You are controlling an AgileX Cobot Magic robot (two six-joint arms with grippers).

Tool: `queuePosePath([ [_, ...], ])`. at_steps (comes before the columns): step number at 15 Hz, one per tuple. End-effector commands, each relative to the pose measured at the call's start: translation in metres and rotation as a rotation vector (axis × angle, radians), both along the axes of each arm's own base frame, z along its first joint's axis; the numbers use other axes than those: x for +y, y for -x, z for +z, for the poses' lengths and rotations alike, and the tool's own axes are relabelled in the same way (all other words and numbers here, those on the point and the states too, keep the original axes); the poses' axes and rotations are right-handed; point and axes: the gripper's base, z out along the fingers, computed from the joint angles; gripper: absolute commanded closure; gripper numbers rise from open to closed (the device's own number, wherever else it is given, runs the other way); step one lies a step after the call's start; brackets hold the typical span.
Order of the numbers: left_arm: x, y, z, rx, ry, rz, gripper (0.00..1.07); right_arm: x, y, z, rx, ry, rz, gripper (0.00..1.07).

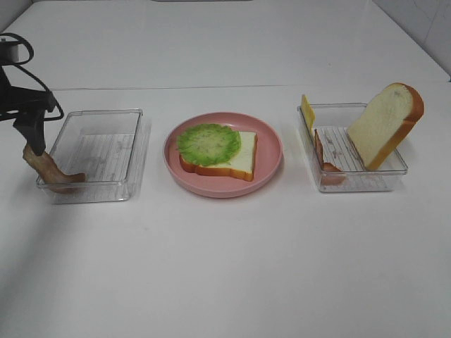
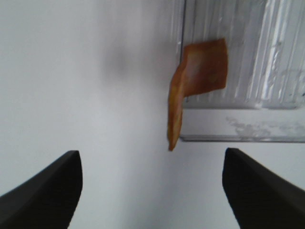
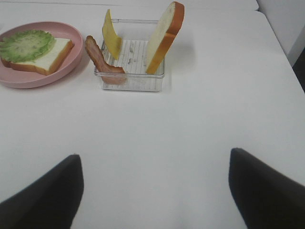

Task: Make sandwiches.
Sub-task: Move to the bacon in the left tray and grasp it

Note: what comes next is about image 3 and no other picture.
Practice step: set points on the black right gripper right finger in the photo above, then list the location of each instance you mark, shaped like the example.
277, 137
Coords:
265, 198

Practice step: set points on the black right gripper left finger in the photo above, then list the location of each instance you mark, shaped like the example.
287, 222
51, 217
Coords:
51, 202

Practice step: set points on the bread slice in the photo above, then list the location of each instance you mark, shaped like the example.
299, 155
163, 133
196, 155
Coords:
46, 64
163, 36

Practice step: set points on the bacon strip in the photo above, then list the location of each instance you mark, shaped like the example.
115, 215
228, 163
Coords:
96, 55

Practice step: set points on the green lettuce leaf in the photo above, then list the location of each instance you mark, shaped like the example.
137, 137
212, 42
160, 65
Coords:
26, 45

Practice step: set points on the yellow cheese slice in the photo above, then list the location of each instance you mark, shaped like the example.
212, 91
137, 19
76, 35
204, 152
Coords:
111, 39

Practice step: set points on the pink round plate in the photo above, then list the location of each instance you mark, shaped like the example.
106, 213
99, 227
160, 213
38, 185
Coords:
20, 79

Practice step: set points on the clear right plastic tray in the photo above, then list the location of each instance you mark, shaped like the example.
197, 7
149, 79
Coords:
135, 35

